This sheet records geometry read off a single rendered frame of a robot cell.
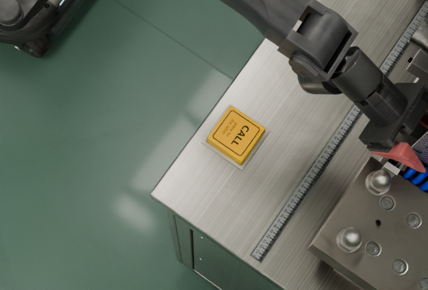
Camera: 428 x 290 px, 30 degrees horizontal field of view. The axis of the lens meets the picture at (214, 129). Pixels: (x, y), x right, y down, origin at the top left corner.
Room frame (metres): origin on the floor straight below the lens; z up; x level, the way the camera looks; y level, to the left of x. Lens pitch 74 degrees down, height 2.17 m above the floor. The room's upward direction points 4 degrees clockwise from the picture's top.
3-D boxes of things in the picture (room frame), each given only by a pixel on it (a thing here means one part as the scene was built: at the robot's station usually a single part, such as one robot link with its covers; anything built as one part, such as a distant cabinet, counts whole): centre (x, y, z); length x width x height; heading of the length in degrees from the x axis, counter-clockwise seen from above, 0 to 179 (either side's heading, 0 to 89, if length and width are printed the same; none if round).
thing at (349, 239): (0.17, -0.20, 1.05); 0.04 x 0.04 x 0.04
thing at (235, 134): (0.35, -0.04, 0.91); 0.07 x 0.07 x 0.02; 59
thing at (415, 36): (0.43, -0.27, 1.18); 0.04 x 0.02 x 0.04; 149
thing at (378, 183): (0.26, -0.24, 1.05); 0.04 x 0.04 x 0.04
